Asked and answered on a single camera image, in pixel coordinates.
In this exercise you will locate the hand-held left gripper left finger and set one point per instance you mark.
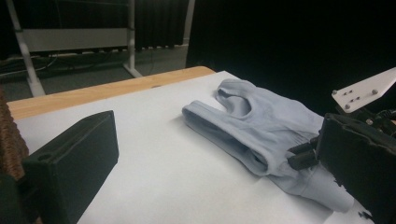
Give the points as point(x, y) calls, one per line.
point(71, 165)

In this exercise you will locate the dark curtain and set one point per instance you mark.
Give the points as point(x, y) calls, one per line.
point(280, 31)

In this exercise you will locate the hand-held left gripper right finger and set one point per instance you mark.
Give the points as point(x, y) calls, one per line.
point(361, 168)

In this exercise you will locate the brown woven basket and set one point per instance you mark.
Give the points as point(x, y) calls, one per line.
point(11, 146)

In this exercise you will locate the white metal stand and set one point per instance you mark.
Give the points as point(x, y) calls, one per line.
point(74, 39)

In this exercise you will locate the light blue garment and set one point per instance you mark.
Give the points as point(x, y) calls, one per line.
point(274, 130)

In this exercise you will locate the white table mat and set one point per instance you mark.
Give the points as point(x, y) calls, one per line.
point(155, 140)

